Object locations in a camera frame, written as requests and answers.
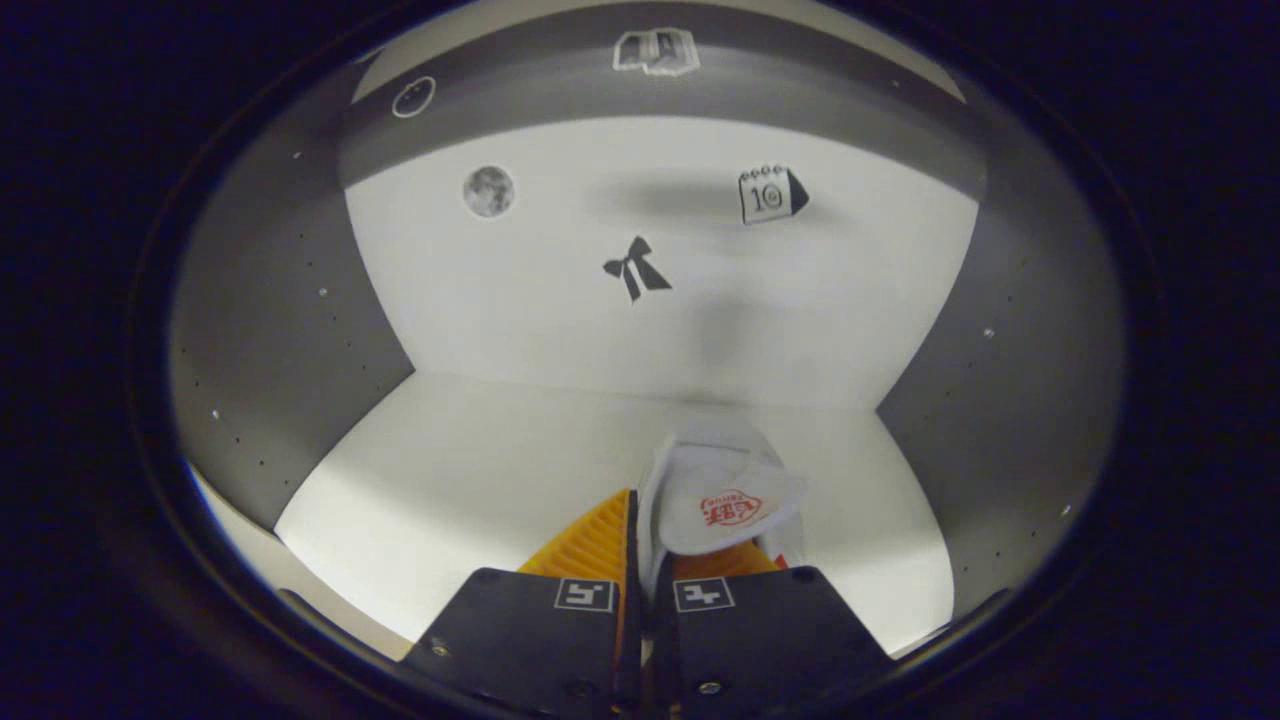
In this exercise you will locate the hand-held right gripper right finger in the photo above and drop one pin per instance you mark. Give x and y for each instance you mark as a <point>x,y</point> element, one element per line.
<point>760,640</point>

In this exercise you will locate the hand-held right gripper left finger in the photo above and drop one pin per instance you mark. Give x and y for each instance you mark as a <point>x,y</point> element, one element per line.
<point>530,640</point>

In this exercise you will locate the white shoe with striped side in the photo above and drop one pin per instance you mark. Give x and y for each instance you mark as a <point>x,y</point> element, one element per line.
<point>720,490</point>

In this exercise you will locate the grey shoe cabinet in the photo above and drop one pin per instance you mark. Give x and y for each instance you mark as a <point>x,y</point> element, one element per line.
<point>600,330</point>

